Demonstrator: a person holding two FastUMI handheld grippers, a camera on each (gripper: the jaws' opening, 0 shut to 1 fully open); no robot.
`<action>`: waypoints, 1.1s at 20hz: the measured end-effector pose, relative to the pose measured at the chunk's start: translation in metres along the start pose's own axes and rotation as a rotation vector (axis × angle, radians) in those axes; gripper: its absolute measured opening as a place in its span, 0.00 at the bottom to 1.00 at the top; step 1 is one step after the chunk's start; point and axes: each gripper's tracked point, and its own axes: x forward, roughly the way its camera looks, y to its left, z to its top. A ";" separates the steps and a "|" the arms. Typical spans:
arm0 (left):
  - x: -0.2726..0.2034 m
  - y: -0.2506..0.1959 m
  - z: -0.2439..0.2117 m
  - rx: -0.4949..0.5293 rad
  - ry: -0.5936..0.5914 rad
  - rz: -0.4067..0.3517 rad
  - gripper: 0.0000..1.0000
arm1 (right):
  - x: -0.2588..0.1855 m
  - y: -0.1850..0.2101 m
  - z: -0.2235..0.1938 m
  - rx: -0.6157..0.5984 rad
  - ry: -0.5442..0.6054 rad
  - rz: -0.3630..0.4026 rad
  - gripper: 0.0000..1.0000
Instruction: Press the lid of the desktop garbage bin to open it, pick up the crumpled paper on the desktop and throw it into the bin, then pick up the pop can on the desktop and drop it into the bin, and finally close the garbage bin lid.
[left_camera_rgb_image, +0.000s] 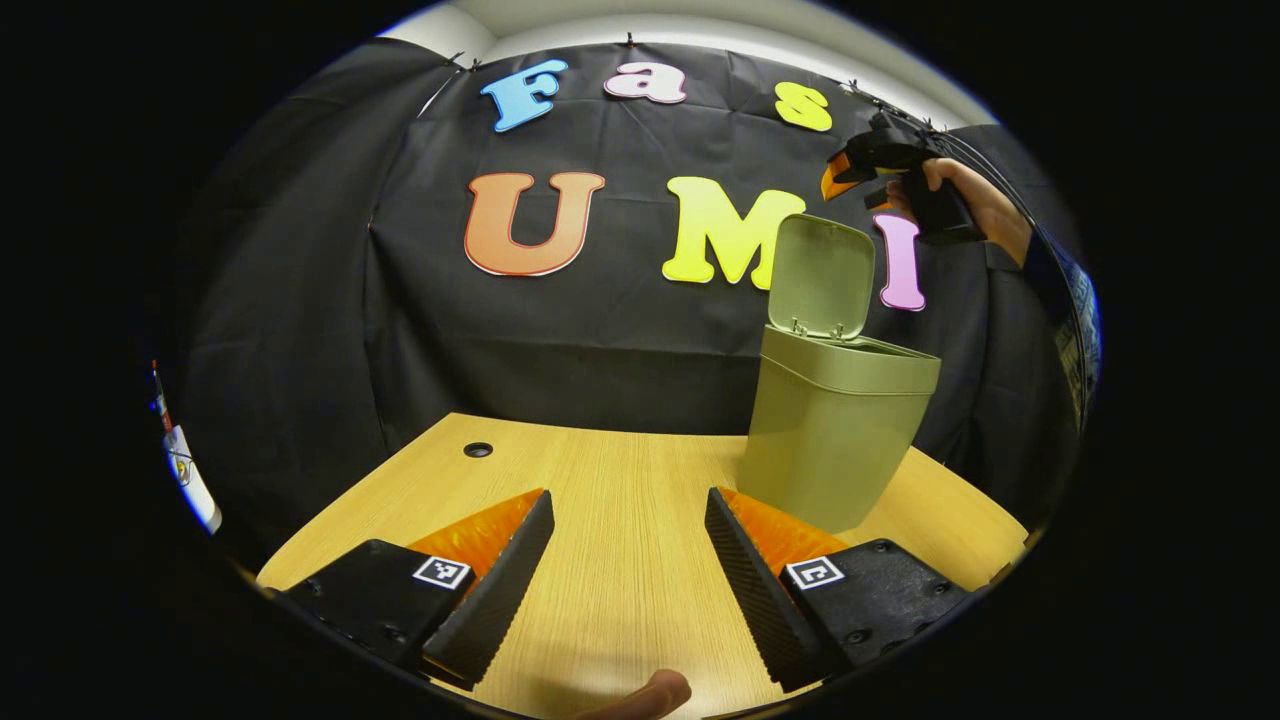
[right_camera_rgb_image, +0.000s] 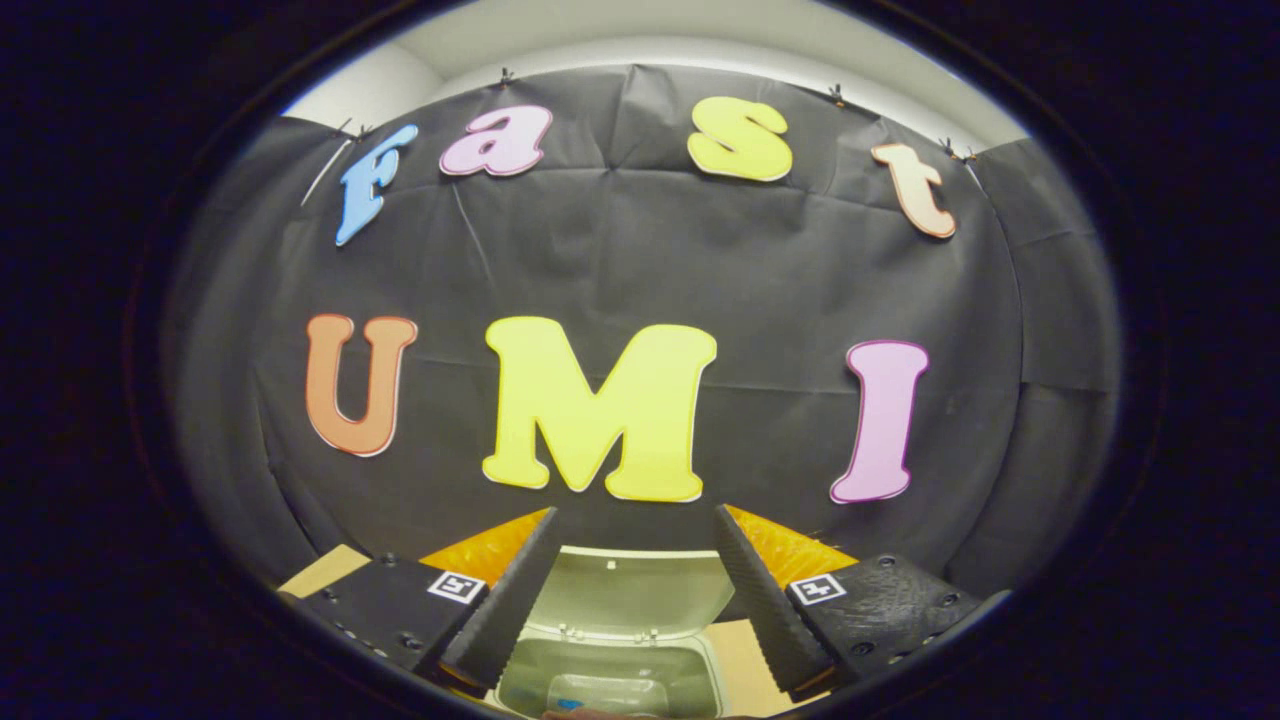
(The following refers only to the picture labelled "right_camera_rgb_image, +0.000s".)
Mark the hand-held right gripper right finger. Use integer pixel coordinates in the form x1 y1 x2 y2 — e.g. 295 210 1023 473
710 503 1010 703

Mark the wooden desktop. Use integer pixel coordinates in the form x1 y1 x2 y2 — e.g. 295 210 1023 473
278 543 791 716

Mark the green desktop garbage bin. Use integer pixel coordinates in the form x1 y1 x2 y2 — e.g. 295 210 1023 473
493 546 736 720

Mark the blue pop can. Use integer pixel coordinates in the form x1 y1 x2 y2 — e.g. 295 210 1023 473
547 673 671 717

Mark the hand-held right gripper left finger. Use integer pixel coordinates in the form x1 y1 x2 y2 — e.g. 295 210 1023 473
283 506 564 693

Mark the black backdrop cloth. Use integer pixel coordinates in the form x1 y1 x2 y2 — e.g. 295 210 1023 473
165 65 1121 601

